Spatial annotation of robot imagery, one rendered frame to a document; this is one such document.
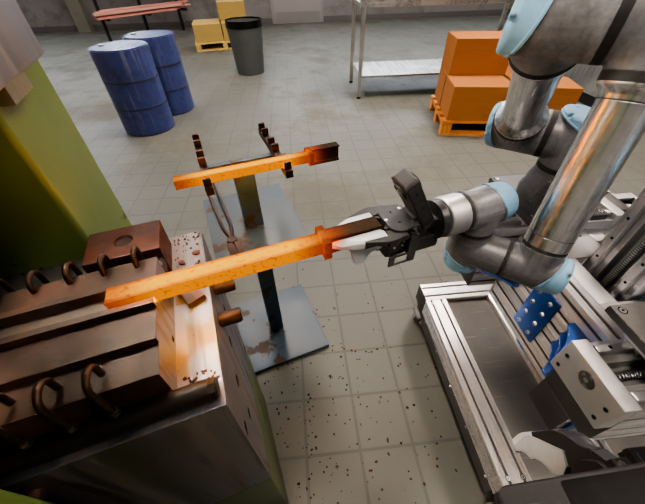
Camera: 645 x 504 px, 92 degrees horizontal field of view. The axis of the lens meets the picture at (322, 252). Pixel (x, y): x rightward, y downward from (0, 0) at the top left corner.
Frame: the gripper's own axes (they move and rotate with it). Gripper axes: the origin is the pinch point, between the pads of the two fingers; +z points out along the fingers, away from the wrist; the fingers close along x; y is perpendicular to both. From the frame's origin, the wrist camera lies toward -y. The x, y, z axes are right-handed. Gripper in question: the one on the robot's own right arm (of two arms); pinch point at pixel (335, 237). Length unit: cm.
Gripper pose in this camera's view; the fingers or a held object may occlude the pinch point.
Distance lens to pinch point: 50.3
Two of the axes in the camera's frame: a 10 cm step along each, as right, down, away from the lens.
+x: -3.5, -6.5, 6.7
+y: 0.3, 7.1, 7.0
